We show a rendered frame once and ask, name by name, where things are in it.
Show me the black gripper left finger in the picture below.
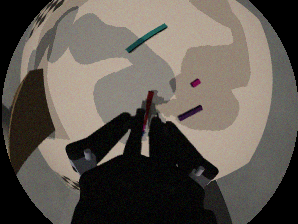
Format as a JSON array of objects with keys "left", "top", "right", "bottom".
[{"left": 65, "top": 100, "right": 146, "bottom": 189}]

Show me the turquoise rod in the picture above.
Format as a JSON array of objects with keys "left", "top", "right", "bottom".
[{"left": 125, "top": 23, "right": 168, "bottom": 53}]

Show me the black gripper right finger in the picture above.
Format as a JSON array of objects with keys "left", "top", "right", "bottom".
[{"left": 148, "top": 102, "right": 219, "bottom": 192}]

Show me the dark red rod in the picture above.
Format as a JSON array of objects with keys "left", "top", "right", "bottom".
[{"left": 144, "top": 91, "right": 154, "bottom": 125}]

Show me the purple rod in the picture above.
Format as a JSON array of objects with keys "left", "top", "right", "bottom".
[{"left": 178, "top": 105, "right": 203, "bottom": 121}]

